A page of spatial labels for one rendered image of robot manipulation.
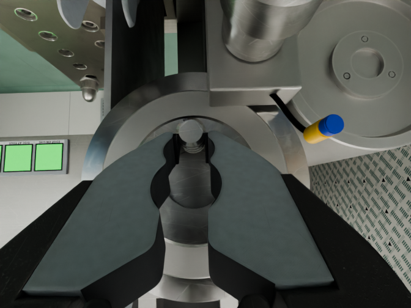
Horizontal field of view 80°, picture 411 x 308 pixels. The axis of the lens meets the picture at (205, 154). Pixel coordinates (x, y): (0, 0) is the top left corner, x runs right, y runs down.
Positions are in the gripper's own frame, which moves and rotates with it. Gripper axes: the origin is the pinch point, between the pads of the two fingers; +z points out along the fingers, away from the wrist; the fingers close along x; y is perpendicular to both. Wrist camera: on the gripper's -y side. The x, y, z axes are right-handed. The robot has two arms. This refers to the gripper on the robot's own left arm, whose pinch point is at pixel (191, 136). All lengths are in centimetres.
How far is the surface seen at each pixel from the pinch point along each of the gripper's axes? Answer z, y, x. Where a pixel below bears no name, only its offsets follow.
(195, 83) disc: 6.1, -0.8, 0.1
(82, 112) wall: 265, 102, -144
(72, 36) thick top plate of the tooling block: 29.4, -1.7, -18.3
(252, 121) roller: 3.6, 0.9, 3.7
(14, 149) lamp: 32, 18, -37
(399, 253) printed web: 3.0, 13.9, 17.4
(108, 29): 9.5, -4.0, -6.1
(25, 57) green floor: 234, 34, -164
